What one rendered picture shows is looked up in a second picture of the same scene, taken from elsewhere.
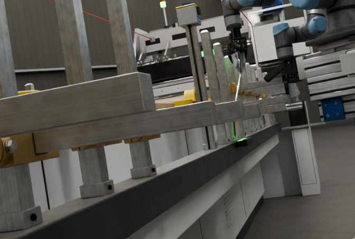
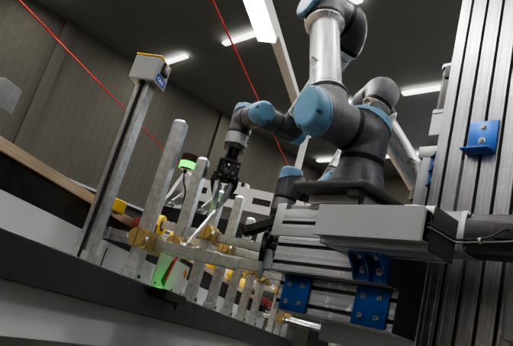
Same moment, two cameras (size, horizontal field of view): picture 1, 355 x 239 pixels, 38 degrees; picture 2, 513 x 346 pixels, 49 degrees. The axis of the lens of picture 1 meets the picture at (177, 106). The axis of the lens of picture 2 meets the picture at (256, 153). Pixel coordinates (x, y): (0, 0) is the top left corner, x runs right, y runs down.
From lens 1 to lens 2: 0.75 m
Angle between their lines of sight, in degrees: 16
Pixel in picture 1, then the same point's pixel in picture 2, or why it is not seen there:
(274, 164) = not seen: outside the picture
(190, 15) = (149, 67)
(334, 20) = (343, 166)
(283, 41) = (285, 190)
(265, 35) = not seen: hidden behind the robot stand
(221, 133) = (133, 261)
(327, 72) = (306, 235)
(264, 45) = not seen: hidden behind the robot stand
